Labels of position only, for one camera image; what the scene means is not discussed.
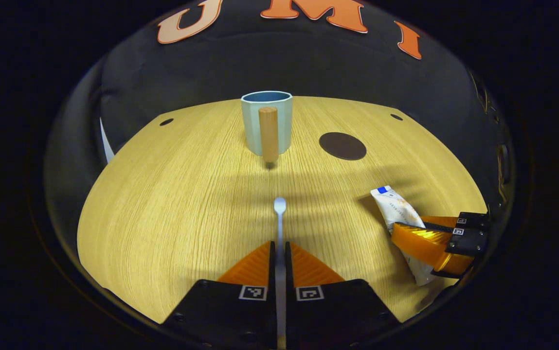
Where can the white toothpaste tube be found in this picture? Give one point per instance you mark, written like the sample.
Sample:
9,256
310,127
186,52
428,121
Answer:
398,209

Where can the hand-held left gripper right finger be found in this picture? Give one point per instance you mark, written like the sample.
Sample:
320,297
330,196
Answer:
328,316

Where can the dark brown round coaster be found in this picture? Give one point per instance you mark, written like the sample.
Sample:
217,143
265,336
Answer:
342,146

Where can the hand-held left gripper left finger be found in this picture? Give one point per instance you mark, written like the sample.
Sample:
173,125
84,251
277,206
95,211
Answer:
240,316

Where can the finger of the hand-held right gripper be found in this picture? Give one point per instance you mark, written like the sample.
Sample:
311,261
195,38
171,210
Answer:
425,245
471,220

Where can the white toothbrush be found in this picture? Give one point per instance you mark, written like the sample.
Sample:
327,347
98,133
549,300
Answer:
279,218

